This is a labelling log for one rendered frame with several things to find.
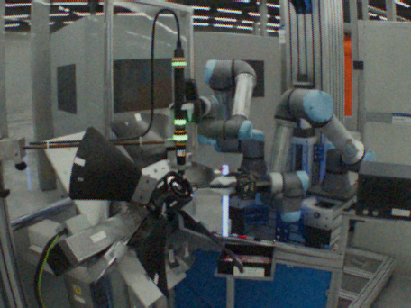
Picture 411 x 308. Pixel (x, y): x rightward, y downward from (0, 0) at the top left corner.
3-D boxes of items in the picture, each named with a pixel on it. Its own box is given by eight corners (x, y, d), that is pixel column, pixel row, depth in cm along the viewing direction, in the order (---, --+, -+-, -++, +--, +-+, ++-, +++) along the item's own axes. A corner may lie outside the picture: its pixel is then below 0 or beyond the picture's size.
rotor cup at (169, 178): (156, 231, 126) (181, 212, 120) (131, 194, 128) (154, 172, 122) (179, 216, 139) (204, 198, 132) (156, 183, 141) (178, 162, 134)
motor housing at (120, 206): (130, 263, 130) (151, 249, 123) (93, 208, 133) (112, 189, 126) (167, 240, 149) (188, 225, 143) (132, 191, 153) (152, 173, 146)
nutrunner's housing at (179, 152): (176, 176, 135) (173, 40, 126) (175, 173, 139) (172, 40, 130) (187, 176, 136) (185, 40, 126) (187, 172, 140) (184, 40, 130)
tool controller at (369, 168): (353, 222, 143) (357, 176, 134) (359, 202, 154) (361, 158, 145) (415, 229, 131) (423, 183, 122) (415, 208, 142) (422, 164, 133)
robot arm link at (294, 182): (309, 194, 144) (310, 172, 143) (282, 197, 143) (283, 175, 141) (302, 188, 152) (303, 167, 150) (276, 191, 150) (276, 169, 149)
